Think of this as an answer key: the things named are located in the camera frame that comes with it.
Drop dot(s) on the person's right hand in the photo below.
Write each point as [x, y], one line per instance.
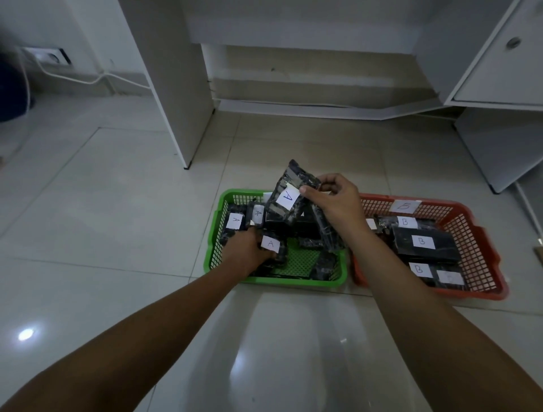
[343, 208]

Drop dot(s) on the person's left hand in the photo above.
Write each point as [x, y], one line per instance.
[244, 254]

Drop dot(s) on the person's left thumb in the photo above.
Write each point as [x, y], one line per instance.
[265, 256]

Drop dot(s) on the person's right thumb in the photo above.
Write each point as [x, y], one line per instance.
[313, 194]

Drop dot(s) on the black labelled parts packet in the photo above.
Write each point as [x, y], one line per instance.
[421, 270]
[373, 225]
[270, 244]
[450, 278]
[280, 212]
[407, 222]

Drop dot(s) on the person's right forearm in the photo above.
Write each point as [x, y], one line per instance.
[424, 327]

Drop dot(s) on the person's left forearm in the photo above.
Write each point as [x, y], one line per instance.
[127, 344]

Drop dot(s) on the green plastic basket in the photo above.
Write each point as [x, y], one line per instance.
[297, 263]

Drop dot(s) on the pile of black packets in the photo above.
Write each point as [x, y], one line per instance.
[324, 237]

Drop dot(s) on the white paper basket label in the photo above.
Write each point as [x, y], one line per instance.
[405, 206]

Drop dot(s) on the large black labelled packet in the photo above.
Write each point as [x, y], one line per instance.
[424, 244]

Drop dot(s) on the red plastic basket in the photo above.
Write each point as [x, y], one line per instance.
[475, 237]

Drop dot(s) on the white desk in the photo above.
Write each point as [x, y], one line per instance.
[178, 85]

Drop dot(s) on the white cabinet door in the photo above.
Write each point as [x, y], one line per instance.
[496, 72]

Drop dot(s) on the round metal door knob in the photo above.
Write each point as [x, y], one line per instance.
[513, 42]

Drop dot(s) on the dark blue object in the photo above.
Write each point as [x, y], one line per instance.
[12, 91]

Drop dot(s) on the white wall socket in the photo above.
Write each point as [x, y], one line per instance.
[46, 56]

